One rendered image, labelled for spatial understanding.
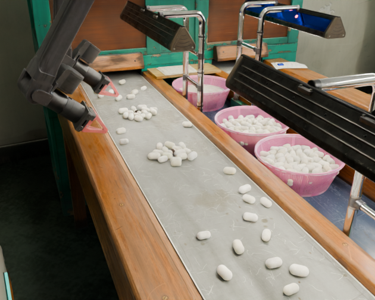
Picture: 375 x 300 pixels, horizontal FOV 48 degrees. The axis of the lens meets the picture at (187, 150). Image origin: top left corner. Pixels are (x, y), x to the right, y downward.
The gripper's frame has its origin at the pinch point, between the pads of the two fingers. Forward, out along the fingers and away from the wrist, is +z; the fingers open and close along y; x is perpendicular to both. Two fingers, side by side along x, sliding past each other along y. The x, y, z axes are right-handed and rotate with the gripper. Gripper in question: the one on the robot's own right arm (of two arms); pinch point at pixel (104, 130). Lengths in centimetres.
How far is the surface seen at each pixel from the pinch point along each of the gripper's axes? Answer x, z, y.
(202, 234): -2.3, 12.1, -48.2
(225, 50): -51, 58, 73
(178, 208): -0.8, 13.0, -34.9
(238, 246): -6, 16, -55
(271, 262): -9, 19, -62
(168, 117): -12.0, 27.1, 22.2
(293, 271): -10, 21, -65
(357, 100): -63, 82, 7
